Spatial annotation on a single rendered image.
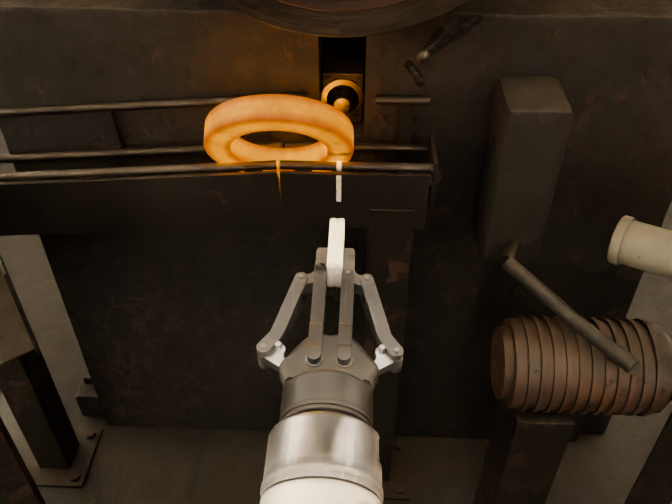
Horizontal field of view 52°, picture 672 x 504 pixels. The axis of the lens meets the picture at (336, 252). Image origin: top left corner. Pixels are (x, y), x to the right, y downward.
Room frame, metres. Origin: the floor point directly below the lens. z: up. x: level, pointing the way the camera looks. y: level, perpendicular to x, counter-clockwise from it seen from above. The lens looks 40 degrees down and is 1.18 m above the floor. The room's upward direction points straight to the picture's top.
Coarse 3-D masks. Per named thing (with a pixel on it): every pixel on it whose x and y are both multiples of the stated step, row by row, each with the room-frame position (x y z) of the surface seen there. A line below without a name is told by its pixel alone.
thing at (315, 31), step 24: (240, 0) 0.73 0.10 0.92; (264, 0) 0.73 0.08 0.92; (408, 0) 0.72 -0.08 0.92; (432, 0) 0.72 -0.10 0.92; (456, 0) 0.72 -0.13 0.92; (288, 24) 0.72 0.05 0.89; (312, 24) 0.72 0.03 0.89; (336, 24) 0.72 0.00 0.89; (360, 24) 0.72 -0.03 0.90; (384, 24) 0.72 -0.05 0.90; (408, 24) 0.72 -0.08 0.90
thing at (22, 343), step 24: (0, 264) 0.53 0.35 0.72; (0, 288) 0.61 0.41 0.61; (0, 312) 0.57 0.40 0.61; (0, 336) 0.53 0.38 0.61; (24, 336) 0.53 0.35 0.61; (0, 360) 0.50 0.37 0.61; (0, 432) 0.53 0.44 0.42; (0, 456) 0.52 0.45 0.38; (0, 480) 0.51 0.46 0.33; (24, 480) 0.53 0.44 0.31
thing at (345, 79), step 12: (336, 48) 0.93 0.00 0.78; (348, 48) 0.93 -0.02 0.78; (360, 48) 0.93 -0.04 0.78; (324, 60) 0.89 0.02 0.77; (336, 60) 0.89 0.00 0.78; (348, 60) 0.89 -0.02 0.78; (360, 60) 0.89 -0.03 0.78; (324, 72) 0.86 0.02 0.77; (336, 72) 0.86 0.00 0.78; (348, 72) 0.86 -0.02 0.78; (360, 72) 0.86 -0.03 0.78; (324, 84) 0.85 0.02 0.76; (336, 84) 0.85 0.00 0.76; (348, 84) 0.85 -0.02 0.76; (360, 84) 0.85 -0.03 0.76; (324, 96) 0.85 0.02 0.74; (360, 96) 0.85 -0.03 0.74; (360, 108) 0.85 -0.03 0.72; (360, 120) 0.85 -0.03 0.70
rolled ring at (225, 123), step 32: (256, 96) 0.69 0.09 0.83; (288, 96) 0.69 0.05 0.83; (224, 128) 0.68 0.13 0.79; (256, 128) 0.68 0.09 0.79; (288, 128) 0.68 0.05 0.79; (320, 128) 0.68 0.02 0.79; (352, 128) 0.73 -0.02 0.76; (224, 160) 0.74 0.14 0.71; (256, 160) 0.75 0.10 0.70; (320, 160) 0.74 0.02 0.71
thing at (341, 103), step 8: (336, 88) 0.85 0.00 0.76; (344, 88) 0.85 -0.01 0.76; (352, 88) 0.85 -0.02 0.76; (328, 96) 0.85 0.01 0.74; (336, 96) 0.84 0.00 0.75; (344, 96) 0.83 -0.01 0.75; (352, 96) 0.84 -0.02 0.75; (336, 104) 0.83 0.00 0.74; (344, 104) 0.83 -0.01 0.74; (352, 104) 0.83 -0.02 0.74; (344, 112) 0.83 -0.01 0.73
